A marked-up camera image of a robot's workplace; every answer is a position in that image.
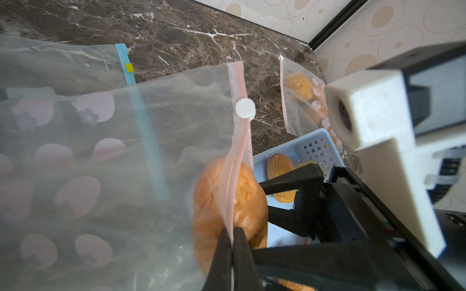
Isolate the clear blue zipper bag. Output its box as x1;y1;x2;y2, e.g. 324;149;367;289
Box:
1;35;169;200

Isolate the black corner frame post right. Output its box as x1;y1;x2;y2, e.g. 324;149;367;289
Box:
308;0;368;50

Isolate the clear pink zipper bag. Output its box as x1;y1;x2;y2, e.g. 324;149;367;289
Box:
279;55;343;152

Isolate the clear pink zipper bag spare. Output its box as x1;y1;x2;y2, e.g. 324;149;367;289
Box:
1;61;254;291

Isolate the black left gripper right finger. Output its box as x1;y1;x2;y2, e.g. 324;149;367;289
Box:
232;227;264;291

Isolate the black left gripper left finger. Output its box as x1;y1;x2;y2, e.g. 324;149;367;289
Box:
202;229;233;291

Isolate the orange potato back row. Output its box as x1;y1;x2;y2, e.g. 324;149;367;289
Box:
267;154;297;203

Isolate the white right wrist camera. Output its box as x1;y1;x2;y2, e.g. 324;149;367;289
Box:
325;42;466;257

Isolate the orange potato row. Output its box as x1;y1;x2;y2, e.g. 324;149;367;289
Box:
192;157;269;277
267;154;297;203

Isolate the light blue plastic basket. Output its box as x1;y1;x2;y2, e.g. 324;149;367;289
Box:
253;129;345;247

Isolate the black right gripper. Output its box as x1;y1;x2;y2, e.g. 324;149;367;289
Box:
252;164;466;291

